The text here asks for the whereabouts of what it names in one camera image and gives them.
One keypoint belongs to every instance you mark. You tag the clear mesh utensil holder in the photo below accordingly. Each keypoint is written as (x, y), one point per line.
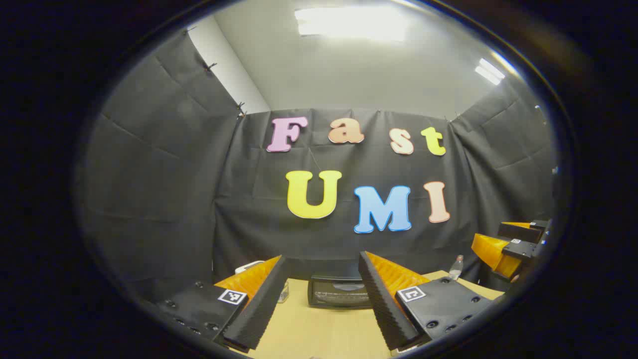
(283, 293)

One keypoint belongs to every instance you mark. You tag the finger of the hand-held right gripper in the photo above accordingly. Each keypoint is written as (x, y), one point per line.
(521, 232)
(491, 252)

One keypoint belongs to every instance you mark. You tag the black backdrop cloth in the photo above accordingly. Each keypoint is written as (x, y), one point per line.
(164, 199)

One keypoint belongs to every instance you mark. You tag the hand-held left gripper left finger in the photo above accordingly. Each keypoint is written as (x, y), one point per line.
(259, 309)

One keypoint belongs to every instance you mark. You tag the large ceiling light panel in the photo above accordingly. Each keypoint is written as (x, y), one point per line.
(351, 22)

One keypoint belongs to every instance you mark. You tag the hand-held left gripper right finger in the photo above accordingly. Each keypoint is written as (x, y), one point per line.
(384, 309)

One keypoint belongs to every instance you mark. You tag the black electric oven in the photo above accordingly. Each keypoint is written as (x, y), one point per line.
(339, 291)

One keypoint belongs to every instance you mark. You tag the white toaster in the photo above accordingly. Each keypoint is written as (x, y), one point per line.
(248, 266)

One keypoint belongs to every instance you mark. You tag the small ceiling light panel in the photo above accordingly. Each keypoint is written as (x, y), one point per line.
(489, 71)

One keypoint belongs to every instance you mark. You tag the clear bottle with red label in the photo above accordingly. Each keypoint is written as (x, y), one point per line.
(456, 269)

